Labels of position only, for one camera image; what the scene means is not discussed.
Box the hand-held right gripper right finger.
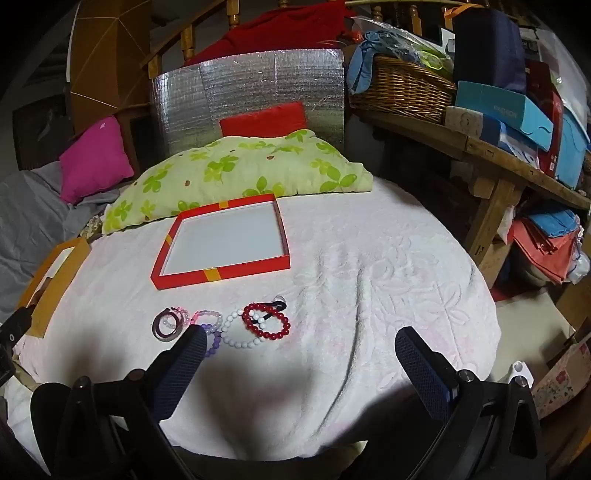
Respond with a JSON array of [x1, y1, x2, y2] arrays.
[[395, 326, 548, 480]]

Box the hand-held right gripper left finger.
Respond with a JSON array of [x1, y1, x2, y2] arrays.
[[31, 324, 209, 480]]

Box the purple bead bracelet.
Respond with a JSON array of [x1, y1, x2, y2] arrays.
[[199, 323, 225, 360]]

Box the clear grey bangle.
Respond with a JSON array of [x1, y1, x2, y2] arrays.
[[159, 308, 184, 335]]

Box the dark maroon bangle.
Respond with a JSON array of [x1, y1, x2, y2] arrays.
[[151, 310, 182, 343]]

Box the white bead bracelet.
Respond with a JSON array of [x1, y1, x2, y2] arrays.
[[221, 310, 264, 350]]

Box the pink bead bracelet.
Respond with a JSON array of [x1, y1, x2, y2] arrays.
[[174, 305, 223, 329]]

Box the red bead bracelet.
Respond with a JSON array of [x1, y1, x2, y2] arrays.
[[242, 302, 292, 342]]

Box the black hair tie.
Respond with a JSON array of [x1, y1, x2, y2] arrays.
[[252, 298, 288, 324]]

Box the red shallow box tray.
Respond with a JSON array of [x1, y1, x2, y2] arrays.
[[150, 194, 291, 291]]

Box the orange box lid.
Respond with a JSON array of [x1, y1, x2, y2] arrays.
[[17, 237, 92, 338]]

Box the white textured blanket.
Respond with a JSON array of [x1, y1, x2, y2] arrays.
[[4, 173, 502, 463]]

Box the grey blanket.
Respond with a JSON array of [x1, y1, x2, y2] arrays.
[[0, 161, 122, 324]]

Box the floral cardboard box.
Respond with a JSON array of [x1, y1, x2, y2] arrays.
[[530, 343, 591, 419]]

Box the stack of orange-red cloths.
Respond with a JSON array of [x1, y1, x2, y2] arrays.
[[512, 218, 581, 285]]

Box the pink pillow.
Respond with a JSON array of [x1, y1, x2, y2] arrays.
[[58, 116, 135, 204]]

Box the folded blue cloth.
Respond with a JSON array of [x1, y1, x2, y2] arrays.
[[525, 209, 581, 239]]

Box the green floral pillow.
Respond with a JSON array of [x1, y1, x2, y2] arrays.
[[102, 128, 374, 235]]

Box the wooden bench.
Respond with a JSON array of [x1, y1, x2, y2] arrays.
[[355, 107, 591, 288]]

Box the beige patterned box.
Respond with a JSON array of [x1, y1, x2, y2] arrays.
[[445, 105, 502, 138]]

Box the small red cushion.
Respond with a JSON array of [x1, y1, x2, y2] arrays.
[[219, 102, 309, 138]]

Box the blue plastic container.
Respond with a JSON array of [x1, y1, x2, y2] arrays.
[[553, 110, 591, 188]]

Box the blue cardboard box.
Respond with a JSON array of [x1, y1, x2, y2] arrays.
[[455, 80, 554, 152]]

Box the wicker basket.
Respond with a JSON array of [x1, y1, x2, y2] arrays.
[[348, 55, 458, 125]]

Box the red tall box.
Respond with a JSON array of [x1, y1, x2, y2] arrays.
[[525, 60, 565, 179]]

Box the brown cardboard panel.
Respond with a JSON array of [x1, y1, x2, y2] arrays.
[[68, 0, 154, 121]]

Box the silver foil insulation mat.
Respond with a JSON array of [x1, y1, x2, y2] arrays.
[[150, 48, 346, 160]]

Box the yellow-green plastic bag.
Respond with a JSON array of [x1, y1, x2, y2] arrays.
[[413, 39, 455, 77]]

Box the navy bag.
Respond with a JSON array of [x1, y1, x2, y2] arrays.
[[452, 8, 528, 96]]

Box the large red cloth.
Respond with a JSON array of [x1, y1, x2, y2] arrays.
[[184, 8, 357, 66]]

